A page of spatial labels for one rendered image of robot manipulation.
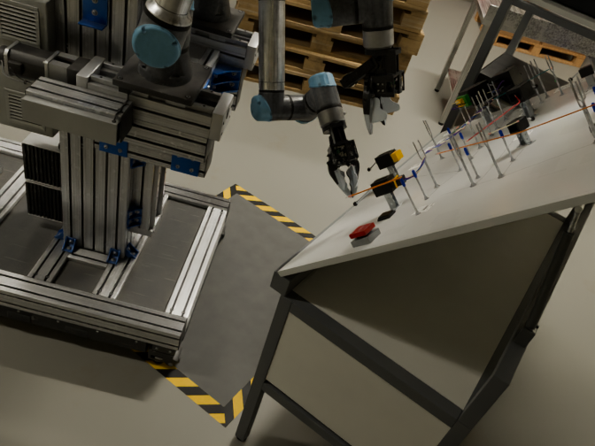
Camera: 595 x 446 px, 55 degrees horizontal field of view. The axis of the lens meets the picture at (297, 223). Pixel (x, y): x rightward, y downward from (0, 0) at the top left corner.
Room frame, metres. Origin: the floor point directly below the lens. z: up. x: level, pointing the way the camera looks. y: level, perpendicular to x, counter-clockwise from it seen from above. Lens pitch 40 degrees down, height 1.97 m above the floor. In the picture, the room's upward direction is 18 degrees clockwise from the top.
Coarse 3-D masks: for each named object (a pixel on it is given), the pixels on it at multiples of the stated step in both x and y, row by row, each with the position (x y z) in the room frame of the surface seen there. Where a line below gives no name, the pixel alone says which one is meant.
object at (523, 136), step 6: (516, 120) 1.43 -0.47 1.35; (522, 120) 1.44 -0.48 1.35; (510, 126) 1.43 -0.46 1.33; (516, 126) 1.42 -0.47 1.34; (522, 126) 1.43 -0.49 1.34; (528, 126) 1.44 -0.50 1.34; (510, 132) 1.43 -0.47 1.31; (516, 132) 1.42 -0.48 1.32; (522, 132) 1.43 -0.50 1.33; (522, 138) 1.44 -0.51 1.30; (528, 138) 1.43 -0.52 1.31; (522, 144) 1.42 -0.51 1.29; (528, 144) 1.41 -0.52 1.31
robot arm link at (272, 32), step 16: (272, 0) 1.56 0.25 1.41; (272, 16) 1.54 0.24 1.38; (272, 32) 1.53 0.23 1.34; (272, 48) 1.51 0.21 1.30; (272, 64) 1.50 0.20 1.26; (272, 80) 1.48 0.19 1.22; (256, 96) 1.46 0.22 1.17; (272, 96) 1.46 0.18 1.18; (288, 96) 1.51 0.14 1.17; (256, 112) 1.43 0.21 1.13; (272, 112) 1.44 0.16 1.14; (288, 112) 1.47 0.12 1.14
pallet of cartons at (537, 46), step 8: (544, 8) 6.59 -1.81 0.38; (504, 32) 6.17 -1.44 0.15; (496, 40) 6.16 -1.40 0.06; (528, 40) 6.21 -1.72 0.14; (536, 40) 6.23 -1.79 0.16; (520, 48) 6.27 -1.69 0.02; (536, 48) 6.22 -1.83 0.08; (544, 48) 6.56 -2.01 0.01; (552, 48) 6.25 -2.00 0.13; (560, 48) 6.27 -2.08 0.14; (536, 56) 6.23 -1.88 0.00; (544, 56) 6.25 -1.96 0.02; (552, 56) 6.34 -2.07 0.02; (576, 56) 6.29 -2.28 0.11; (584, 56) 6.31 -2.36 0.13; (568, 64) 6.28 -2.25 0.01; (576, 64) 6.30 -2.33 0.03
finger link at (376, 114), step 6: (372, 102) 1.33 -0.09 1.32; (378, 102) 1.33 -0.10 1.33; (372, 108) 1.33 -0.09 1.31; (378, 108) 1.32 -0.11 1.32; (366, 114) 1.32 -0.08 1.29; (372, 114) 1.32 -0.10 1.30; (378, 114) 1.31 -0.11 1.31; (384, 114) 1.31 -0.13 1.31; (366, 120) 1.31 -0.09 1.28; (372, 120) 1.31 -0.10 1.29; (378, 120) 1.31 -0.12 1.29; (372, 126) 1.32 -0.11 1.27; (372, 132) 1.31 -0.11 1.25
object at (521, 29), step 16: (512, 0) 2.23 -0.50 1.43; (528, 0) 2.24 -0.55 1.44; (544, 0) 2.24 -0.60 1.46; (496, 16) 2.24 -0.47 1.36; (528, 16) 2.74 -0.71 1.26; (544, 16) 2.18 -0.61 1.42; (560, 16) 2.18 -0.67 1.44; (576, 16) 2.17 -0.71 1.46; (496, 32) 2.23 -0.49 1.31; (576, 32) 2.13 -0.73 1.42; (592, 32) 2.11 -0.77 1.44; (480, 48) 2.24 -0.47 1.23; (512, 48) 2.74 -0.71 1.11; (480, 64) 2.23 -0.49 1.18
